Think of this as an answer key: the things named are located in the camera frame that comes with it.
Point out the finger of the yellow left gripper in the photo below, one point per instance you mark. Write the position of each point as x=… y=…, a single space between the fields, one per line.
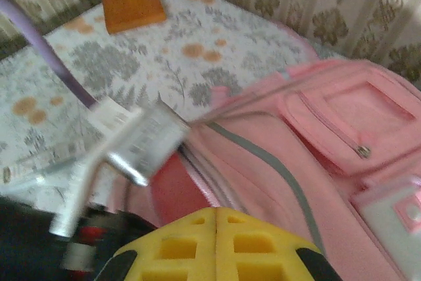
x=256 y=251
x=177 y=251

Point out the floral table cloth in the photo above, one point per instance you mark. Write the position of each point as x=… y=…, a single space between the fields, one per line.
x=131 y=64

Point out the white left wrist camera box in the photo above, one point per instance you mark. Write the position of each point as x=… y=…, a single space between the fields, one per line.
x=148 y=139

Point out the pink backpack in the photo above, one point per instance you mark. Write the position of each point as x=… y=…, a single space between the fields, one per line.
x=263 y=179

